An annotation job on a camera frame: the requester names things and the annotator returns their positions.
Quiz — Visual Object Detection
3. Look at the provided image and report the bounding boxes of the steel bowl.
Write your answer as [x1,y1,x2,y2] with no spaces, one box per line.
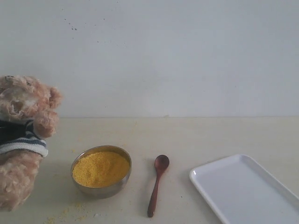
[71,145,132,199]

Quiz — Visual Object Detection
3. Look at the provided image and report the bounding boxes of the dark wooden spoon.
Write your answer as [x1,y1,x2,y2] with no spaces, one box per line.
[147,154,170,218]

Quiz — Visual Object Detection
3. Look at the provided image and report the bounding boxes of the white rectangular plastic tray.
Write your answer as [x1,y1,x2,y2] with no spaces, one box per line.
[189,154,299,224]

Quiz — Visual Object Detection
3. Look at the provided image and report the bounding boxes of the yellow millet grain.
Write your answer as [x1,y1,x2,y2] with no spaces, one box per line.
[72,151,130,188]

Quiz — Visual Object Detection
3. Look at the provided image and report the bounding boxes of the brown teddy bear striped shirt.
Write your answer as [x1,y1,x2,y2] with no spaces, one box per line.
[0,76,62,211]

